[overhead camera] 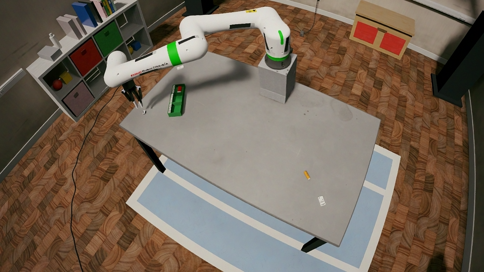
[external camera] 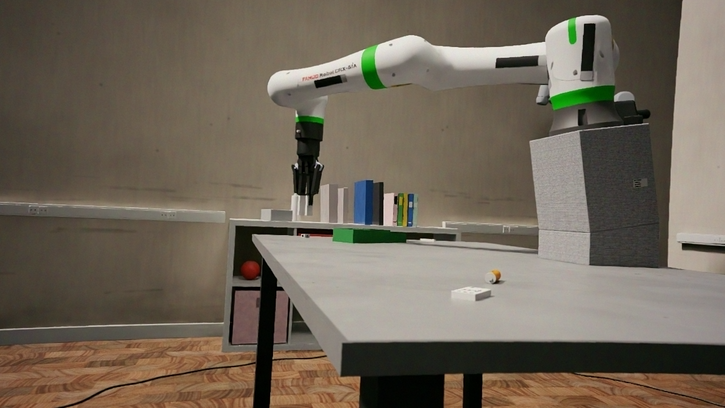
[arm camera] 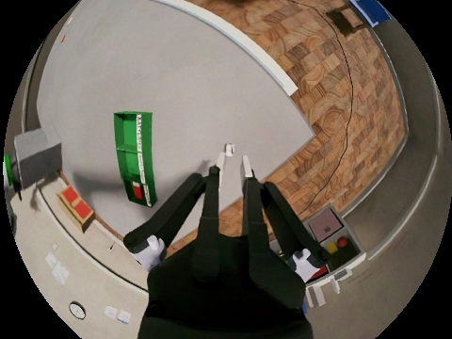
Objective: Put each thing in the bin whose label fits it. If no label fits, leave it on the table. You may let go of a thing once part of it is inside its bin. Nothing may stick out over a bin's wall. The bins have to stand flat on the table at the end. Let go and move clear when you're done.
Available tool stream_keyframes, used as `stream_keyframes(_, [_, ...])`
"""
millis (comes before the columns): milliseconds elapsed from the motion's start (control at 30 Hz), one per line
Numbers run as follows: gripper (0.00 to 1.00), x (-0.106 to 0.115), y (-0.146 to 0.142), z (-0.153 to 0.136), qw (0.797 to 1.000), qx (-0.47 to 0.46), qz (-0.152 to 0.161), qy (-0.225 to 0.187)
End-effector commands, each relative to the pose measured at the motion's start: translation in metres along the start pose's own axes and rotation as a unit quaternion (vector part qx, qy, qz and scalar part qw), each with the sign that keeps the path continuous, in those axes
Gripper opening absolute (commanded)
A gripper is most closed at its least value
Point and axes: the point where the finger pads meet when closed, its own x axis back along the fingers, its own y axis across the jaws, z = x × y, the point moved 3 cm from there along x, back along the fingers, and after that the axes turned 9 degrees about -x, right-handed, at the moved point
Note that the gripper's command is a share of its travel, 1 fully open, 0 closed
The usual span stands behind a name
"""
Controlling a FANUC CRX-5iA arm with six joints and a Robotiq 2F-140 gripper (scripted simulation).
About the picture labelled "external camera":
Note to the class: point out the green bin rack with labels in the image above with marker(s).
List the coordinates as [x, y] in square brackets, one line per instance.
[354, 235]

